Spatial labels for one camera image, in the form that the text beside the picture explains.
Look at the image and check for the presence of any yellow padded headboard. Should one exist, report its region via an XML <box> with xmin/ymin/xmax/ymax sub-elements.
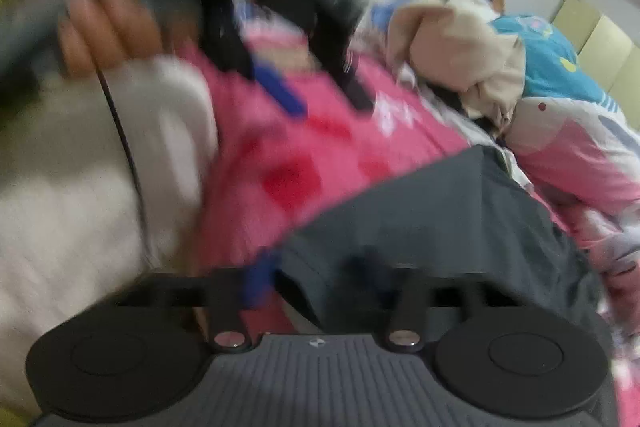
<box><xmin>550</xmin><ymin>0</ymin><xmax>640</xmax><ymax>130</ymax></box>

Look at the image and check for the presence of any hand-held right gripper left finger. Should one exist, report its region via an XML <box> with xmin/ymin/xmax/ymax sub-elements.
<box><xmin>117</xmin><ymin>252</ymin><xmax>278</xmax><ymax>354</ymax></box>

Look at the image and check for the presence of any dark grey shirt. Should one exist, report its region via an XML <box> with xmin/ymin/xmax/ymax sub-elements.
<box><xmin>272</xmin><ymin>145</ymin><xmax>607</xmax><ymax>350</ymax></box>

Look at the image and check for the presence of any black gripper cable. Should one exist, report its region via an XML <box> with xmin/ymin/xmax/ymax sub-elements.
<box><xmin>94</xmin><ymin>66</ymin><xmax>152</xmax><ymax>269</ymax></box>

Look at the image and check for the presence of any pink and white quilt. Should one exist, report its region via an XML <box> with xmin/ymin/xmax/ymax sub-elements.
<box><xmin>504</xmin><ymin>94</ymin><xmax>640</xmax><ymax>220</ymax></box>

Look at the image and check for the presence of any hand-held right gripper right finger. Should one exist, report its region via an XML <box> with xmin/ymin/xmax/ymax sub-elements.
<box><xmin>384</xmin><ymin>267</ymin><xmax>506</xmax><ymax>354</ymax></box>

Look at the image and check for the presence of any person's left forearm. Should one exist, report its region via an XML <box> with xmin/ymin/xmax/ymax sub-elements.
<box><xmin>0</xmin><ymin>56</ymin><xmax>219</xmax><ymax>415</ymax></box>

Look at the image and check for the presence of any blue printed pillow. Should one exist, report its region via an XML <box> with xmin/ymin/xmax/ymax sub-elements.
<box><xmin>489</xmin><ymin>12</ymin><xmax>627</xmax><ymax>114</ymax></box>

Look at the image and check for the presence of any person's left hand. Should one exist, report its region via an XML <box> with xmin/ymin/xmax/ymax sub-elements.
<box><xmin>54</xmin><ymin>0</ymin><xmax>173</xmax><ymax>80</ymax></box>

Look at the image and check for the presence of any blue cloth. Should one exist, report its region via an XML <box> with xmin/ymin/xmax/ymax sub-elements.
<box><xmin>371</xmin><ymin>0</ymin><xmax>437</xmax><ymax>28</ymax></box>

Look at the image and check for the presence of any pink flower-print blanket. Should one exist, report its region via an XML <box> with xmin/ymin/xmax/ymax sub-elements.
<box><xmin>172</xmin><ymin>19</ymin><xmax>640</xmax><ymax>427</ymax></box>

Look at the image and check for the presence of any beige cloth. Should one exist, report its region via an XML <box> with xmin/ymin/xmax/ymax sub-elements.
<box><xmin>386</xmin><ymin>0</ymin><xmax>529</xmax><ymax>131</ymax></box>

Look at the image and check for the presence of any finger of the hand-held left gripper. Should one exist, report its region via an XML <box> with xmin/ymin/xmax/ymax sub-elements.
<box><xmin>200</xmin><ymin>0</ymin><xmax>307</xmax><ymax>118</ymax></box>
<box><xmin>300</xmin><ymin>2</ymin><xmax>376</xmax><ymax>114</ymax></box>

